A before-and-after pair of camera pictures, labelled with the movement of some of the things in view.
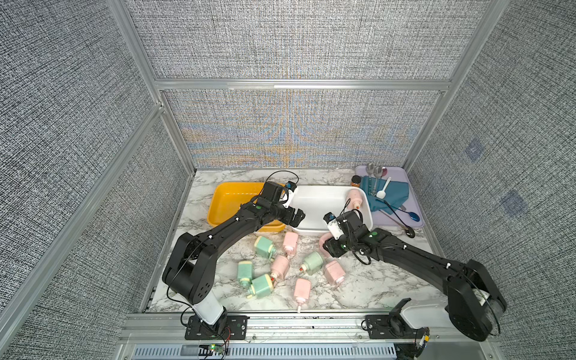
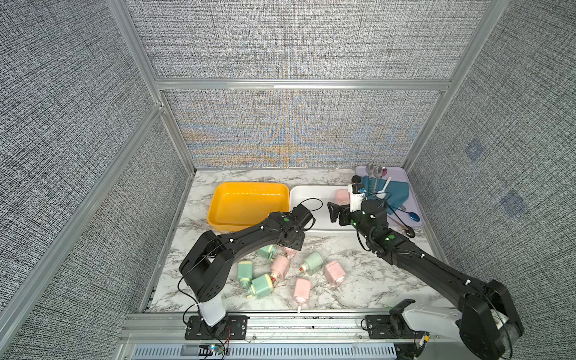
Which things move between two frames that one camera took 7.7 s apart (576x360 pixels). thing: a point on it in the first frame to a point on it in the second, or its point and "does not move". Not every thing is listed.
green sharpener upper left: (265, 247) does not move
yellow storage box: (228, 197) does not move
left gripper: (297, 217) to (299, 243)
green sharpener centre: (313, 263) does not move
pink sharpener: (355, 199) to (342, 196)
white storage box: (316, 202) does not move
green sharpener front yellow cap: (260, 286) does not move
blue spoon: (413, 216) does not move
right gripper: (331, 249) to (338, 209)
